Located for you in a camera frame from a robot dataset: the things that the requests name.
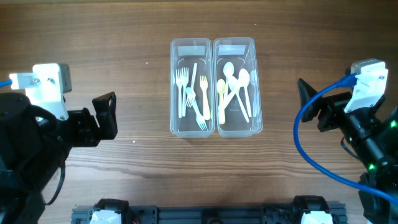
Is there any white spoon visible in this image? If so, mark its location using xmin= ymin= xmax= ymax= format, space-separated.
xmin=229 ymin=76 xmax=249 ymax=123
xmin=239 ymin=68 xmax=252 ymax=117
xmin=223 ymin=62 xmax=234 ymax=99

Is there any clear plastic container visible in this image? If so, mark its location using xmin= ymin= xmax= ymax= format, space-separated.
xmin=170 ymin=38 xmax=215 ymax=138
xmin=213 ymin=37 xmax=263 ymax=138

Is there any white spoon crossing yellow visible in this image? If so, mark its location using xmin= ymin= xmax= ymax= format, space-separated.
xmin=218 ymin=85 xmax=241 ymax=110

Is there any yellow plastic spoon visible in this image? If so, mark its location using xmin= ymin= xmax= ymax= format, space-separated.
xmin=217 ymin=79 xmax=225 ymax=124

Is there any white plastic fork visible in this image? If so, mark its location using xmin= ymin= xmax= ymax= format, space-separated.
xmin=182 ymin=67 xmax=189 ymax=117

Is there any white fork tines down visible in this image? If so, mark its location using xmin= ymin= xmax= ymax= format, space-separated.
xmin=186 ymin=63 xmax=197 ymax=107

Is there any pale blue plastic fork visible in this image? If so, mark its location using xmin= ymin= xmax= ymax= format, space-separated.
xmin=191 ymin=100 xmax=207 ymax=130

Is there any yellow plastic fork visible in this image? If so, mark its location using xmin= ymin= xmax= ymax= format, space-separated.
xmin=200 ymin=76 xmax=211 ymax=120

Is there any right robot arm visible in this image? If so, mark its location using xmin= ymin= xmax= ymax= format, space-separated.
xmin=294 ymin=79 xmax=397 ymax=223

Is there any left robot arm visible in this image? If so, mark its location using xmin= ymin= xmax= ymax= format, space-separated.
xmin=1 ymin=92 xmax=118 ymax=223

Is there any right blue cable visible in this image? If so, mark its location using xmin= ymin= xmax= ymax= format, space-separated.
xmin=293 ymin=73 xmax=398 ymax=205

